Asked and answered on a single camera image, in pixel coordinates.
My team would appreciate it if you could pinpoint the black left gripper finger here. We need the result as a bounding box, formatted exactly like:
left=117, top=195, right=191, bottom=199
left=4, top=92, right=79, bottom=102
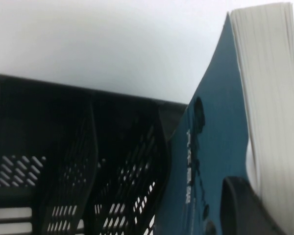
left=220, top=176, right=286, bottom=235

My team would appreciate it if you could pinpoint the white car suspension book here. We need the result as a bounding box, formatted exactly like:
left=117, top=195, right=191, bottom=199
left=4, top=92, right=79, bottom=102
left=153, top=2, right=294, bottom=235

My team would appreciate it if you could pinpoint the black plastic book stand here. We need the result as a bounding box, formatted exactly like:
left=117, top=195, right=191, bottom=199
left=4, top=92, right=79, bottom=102
left=0, top=73, right=190, bottom=235

